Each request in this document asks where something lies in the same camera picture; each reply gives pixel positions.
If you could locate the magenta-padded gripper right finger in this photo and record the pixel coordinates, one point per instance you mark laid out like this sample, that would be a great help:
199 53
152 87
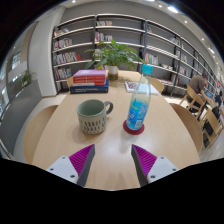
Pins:
150 165

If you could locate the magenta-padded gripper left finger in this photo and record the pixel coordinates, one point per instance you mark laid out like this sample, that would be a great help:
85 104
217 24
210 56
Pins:
75 165

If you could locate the clear bottle with blue cap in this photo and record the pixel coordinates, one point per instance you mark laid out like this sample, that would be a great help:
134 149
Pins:
137 111

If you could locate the flat round red coaster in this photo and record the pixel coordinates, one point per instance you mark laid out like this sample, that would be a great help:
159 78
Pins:
133 132

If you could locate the grey-green patterned ceramic mug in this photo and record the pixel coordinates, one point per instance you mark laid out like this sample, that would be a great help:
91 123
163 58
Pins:
91 118

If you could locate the light wooden round-back chair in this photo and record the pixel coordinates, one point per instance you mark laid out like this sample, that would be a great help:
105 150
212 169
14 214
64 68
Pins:
157 85
188 125
70 81
36 130

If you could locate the dark blue book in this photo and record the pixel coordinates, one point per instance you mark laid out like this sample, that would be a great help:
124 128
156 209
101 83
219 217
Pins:
89 89

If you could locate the white open magazine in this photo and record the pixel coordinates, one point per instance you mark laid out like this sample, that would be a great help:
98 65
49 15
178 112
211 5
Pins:
130 86

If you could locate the red book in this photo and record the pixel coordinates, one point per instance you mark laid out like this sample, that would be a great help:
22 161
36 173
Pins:
89 80

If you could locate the person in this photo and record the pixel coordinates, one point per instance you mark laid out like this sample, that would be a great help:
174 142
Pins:
219 101
197 85

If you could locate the pink book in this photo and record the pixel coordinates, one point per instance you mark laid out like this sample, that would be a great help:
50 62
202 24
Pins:
89 73

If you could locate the small leafy ledge plant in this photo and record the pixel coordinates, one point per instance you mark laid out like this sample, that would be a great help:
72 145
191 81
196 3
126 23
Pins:
27 78

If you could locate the green potted plant, white pot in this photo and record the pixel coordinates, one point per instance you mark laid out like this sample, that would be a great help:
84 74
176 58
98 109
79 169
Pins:
115 55

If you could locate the grey shelf unit with books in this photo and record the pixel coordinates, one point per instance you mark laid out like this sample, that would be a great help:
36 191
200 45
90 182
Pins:
76 31

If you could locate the round ceiling lights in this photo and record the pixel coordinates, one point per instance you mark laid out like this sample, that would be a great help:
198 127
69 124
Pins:
172 9

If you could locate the wooden slat-frame chair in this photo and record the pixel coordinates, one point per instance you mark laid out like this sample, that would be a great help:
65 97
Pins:
195 100
213 123

